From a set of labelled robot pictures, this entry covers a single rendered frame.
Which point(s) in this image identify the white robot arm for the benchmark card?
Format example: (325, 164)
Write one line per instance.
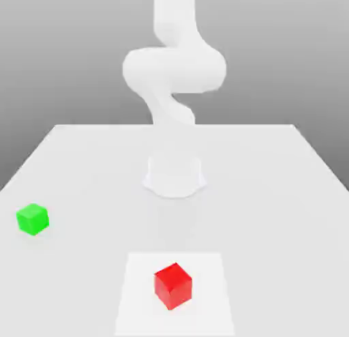
(174, 69)

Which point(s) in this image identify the small red cube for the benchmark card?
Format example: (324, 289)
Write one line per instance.
(173, 286)

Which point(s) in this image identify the small green cube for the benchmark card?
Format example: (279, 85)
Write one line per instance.
(32, 219)

